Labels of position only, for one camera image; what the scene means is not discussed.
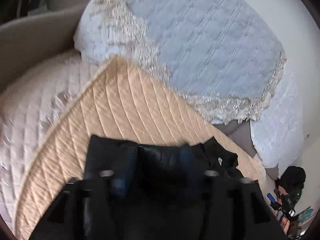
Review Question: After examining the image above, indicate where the black jacket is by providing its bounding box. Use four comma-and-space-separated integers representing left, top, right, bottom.
82, 134, 253, 240

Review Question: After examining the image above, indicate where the grey upholstered headboard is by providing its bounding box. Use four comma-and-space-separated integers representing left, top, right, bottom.
214, 120, 279, 180

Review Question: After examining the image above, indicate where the white embossed pillow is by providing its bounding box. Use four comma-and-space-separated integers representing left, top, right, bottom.
250, 68, 304, 174

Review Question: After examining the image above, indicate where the beige quilted bedspread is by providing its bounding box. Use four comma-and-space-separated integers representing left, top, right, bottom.
13, 56, 266, 239

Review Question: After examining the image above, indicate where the blue quilted lace pillow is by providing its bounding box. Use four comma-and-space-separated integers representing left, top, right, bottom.
74, 0, 286, 124

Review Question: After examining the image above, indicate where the pale floral quilted bedcover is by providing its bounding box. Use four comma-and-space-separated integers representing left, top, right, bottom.
1, 50, 99, 227

